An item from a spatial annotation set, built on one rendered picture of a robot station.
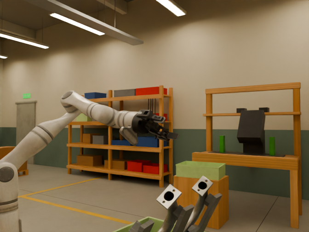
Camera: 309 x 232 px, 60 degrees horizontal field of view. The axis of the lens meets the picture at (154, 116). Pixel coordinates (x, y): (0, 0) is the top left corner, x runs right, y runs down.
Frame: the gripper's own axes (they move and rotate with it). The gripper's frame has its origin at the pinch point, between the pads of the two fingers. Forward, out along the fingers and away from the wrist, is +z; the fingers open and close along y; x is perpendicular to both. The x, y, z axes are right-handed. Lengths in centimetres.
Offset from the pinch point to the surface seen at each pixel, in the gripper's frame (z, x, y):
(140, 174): -359, -77, 381
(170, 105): -338, -240, 332
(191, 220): 7.7, 19.5, 22.9
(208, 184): 13.5, 9.6, 12.4
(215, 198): 15.4, 11.5, 16.5
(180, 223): 15.5, 24.1, 4.9
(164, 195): 11.7, 20.5, -1.9
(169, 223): 10.2, 25.1, 8.1
